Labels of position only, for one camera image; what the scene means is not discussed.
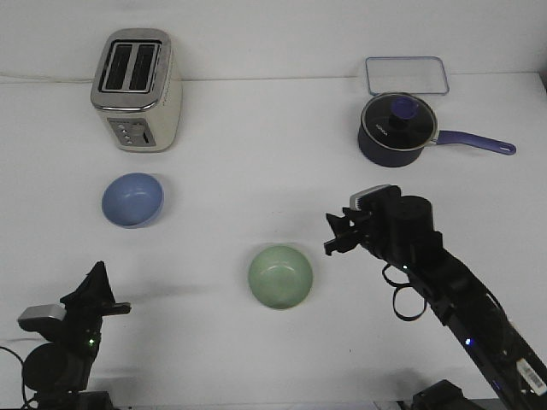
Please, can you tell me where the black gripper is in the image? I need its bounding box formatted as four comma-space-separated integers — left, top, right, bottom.
324, 187, 402, 260
60, 261, 131, 346

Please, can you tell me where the green bowl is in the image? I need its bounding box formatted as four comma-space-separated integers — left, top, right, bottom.
247, 244, 314, 310

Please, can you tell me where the blue bowl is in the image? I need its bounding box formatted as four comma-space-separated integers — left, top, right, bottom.
101, 173, 164, 229

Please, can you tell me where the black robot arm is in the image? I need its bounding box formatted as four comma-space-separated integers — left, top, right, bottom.
324, 184, 546, 409
17, 261, 131, 409

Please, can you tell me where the dark blue saucepan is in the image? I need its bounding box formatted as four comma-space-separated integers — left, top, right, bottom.
358, 120, 516, 167

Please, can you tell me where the glass pot lid blue knob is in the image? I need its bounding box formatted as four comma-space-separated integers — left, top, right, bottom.
362, 92, 438, 152

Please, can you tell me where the clear blue-rimmed container lid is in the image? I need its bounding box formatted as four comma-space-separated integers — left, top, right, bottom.
364, 56, 450, 96

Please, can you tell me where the cream and steel toaster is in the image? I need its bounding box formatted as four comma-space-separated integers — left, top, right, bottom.
91, 28, 183, 153

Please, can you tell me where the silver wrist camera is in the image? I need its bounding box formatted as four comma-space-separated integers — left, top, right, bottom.
350, 184, 393, 211
17, 304, 66, 331

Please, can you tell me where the black cable at left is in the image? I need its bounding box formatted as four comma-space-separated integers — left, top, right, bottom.
0, 345, 39, 409

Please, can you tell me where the white toaster power cable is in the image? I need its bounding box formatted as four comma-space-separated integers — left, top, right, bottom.
0, 73, 97, 85

